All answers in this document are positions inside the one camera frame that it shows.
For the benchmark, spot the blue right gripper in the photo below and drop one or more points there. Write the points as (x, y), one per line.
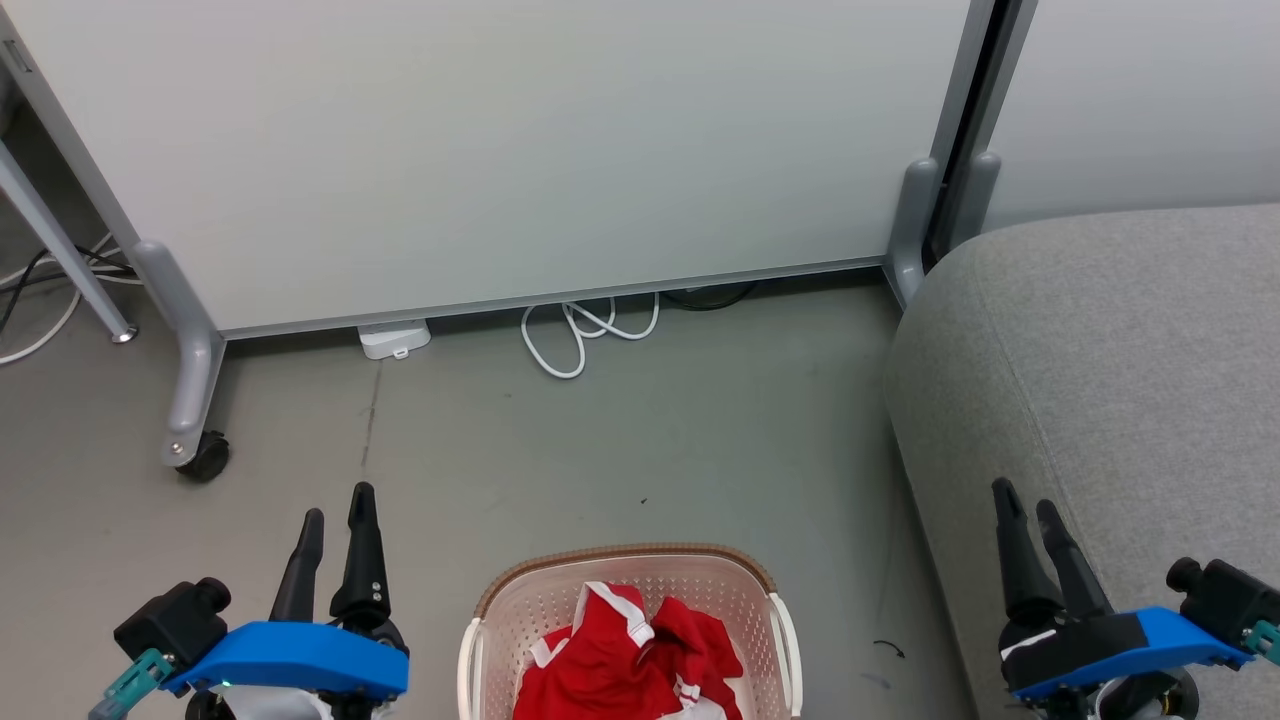
(1110, 650)

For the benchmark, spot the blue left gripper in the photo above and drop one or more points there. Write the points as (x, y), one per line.
(300, 660)

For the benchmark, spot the red garment with white trim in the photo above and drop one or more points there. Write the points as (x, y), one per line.
(590, 670)

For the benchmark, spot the grey fabric sofa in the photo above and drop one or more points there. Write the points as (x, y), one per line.
(1120, 380)

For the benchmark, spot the small black floor scrap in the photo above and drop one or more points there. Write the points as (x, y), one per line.
(893, 648)

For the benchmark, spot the black caster wheel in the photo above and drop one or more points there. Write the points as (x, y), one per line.
(207, 458)

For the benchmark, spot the white perforated laundry basket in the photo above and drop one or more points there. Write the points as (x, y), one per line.
(540, 605)

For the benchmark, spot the white power adapter box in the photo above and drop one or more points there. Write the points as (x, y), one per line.
(394, 338)

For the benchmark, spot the grey partition leg with caster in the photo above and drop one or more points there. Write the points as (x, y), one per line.
(190, 370)

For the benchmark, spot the grey metal table leg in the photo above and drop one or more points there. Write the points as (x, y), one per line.
(60, 250)

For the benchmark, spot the large white partition panel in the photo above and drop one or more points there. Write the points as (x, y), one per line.
(500, 150)

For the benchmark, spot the narrow white partition panel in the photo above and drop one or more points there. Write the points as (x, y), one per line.
(1130, 100)

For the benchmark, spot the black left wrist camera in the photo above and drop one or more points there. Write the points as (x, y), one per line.
(175, 620)

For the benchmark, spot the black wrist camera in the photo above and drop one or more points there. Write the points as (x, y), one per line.
(1225, 598)
(175, 620)

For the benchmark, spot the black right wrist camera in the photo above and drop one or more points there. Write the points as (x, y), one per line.
(1225, 598)

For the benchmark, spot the teal left camera connector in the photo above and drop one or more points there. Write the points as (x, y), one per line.
(135, 685)

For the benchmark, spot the teal camera connector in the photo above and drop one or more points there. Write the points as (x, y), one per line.
(135, 685)
(1265, 640)

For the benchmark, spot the teal right camera connector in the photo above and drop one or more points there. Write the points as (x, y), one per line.
(1265, 640)

